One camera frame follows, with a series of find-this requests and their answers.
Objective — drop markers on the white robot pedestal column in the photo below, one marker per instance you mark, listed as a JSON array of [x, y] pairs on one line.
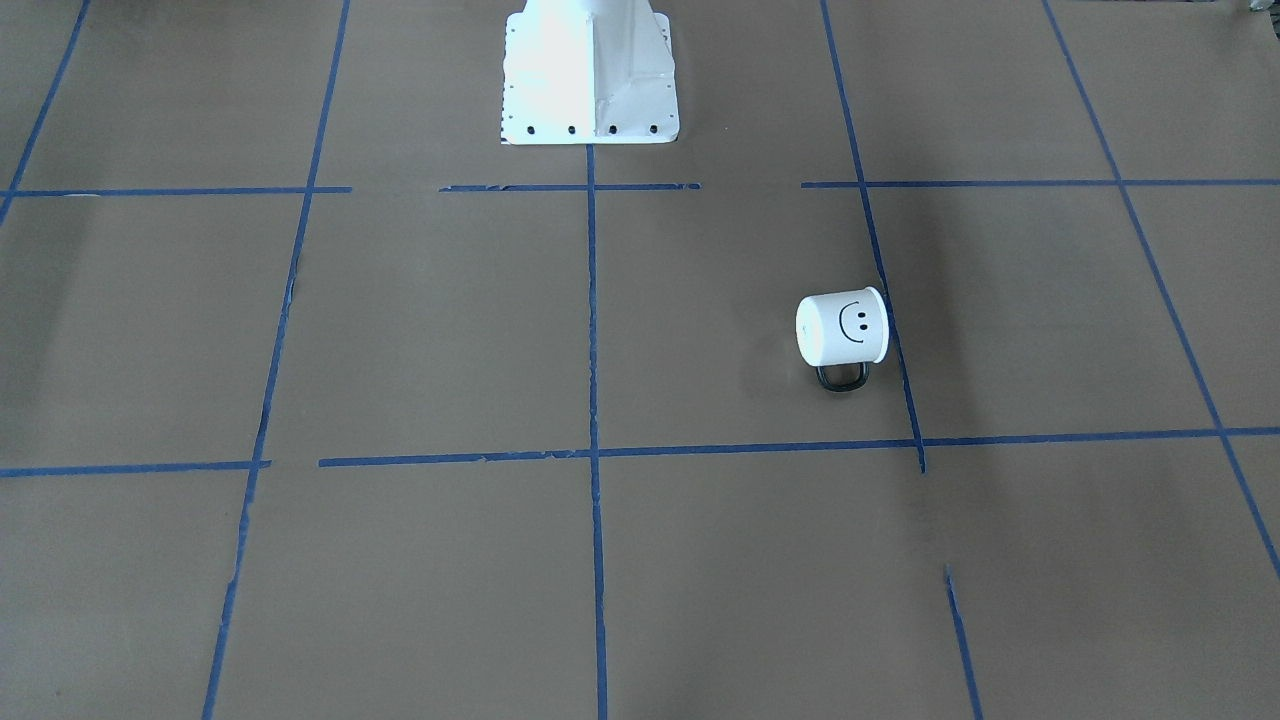
[[582, 72]]

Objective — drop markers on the white smiley face mug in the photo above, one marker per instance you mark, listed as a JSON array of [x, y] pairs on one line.
[[850, 328]]

